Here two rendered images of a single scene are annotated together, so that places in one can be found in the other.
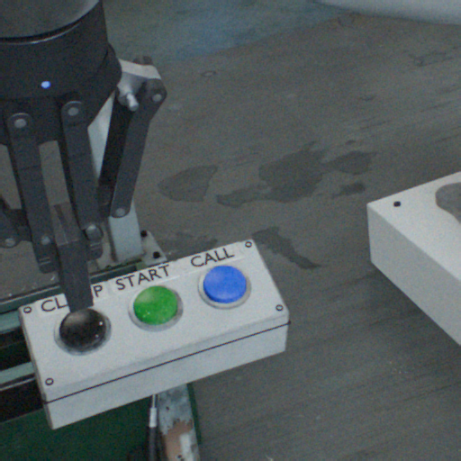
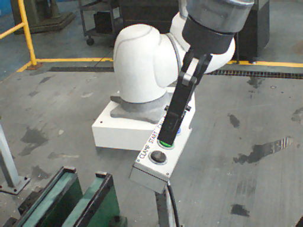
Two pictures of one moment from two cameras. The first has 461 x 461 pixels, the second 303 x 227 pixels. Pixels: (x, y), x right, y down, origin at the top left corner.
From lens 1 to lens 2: 62 cm
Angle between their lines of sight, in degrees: 46
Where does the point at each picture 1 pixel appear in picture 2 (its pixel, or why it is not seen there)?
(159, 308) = not seen: hidden behind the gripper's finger
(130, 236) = (15, 175)
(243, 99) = not seen: outside the picture
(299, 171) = (35, 135)
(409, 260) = (119, 135)
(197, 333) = (181, 143)
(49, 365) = (161, 170)
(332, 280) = (92, 156)
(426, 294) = (129, 142)
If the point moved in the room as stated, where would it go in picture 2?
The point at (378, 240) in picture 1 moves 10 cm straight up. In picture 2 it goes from (100, 136) to (94, 109)
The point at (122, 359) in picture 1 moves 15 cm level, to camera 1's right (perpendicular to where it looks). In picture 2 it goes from (175, 159) to (210, 122)
